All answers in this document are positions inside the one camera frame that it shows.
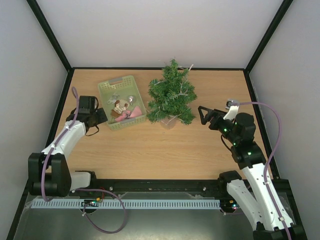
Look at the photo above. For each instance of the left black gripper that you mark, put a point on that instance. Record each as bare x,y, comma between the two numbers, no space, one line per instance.
104,117

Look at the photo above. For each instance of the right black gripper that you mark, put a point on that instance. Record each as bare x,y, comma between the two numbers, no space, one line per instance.
213,119

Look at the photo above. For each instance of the green plastic basket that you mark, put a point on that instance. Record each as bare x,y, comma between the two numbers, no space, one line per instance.
124,86

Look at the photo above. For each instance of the silver ball ornament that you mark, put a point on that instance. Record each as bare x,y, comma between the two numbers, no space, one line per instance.
131,99

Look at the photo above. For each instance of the small green christmas tree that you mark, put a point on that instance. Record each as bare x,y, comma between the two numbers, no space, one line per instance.
171,95

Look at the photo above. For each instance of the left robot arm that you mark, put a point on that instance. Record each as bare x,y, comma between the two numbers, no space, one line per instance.
48,171

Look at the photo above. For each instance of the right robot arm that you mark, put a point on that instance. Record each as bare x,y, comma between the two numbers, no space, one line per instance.
260,204

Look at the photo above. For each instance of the brown gingerbread ornament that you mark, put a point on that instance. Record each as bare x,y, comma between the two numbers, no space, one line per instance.
120,106

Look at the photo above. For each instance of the pink ornaments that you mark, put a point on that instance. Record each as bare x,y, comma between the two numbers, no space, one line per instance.
136,112

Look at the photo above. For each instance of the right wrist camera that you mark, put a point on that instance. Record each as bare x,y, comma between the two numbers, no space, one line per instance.
232,106

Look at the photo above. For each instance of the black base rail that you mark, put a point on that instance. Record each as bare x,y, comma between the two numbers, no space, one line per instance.
204,188

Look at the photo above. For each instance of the white slotted cable duct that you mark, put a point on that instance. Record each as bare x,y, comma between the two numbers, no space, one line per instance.
129,204

